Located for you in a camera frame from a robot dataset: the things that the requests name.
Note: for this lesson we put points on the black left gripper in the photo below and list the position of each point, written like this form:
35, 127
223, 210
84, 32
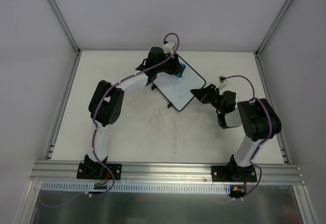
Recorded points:
174, 66

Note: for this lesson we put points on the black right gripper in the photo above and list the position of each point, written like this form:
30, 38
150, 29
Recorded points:
209, 95

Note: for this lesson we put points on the blue whiteboard eraser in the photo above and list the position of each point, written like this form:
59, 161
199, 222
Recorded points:
180, 70

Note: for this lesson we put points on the black framed whiteboard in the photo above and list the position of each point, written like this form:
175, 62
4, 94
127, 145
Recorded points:
177, 89

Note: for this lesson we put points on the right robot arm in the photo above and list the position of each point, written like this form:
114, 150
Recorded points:
259, 122

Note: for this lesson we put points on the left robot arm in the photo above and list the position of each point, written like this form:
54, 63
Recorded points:
106, 103

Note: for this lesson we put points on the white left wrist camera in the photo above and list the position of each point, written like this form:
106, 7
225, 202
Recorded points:
168, 47

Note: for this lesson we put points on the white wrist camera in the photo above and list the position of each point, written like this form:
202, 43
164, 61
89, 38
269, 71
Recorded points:
222, 81
168, 47

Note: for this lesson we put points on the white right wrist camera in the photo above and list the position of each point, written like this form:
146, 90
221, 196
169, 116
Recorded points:
222, 81

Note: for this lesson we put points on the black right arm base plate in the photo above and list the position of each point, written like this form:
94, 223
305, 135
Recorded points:
225, 173

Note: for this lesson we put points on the aluminium front rail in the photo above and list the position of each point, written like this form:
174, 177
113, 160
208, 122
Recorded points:
180, 173

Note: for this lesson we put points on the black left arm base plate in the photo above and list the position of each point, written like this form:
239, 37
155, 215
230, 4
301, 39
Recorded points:
114, 171

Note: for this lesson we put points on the left aluminium frame post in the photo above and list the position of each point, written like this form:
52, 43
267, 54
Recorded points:
57, 12

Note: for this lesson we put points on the aluminium frame post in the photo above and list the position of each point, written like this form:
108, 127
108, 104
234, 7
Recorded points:
281, 13
57, 12

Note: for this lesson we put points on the right aluminium frame post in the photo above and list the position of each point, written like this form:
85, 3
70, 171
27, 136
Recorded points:
281, 13

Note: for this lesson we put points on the white slotted cable duct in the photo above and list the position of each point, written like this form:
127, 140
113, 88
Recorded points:
137, 187

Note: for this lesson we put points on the left table edge rail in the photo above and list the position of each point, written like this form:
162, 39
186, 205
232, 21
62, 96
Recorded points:
56, 127

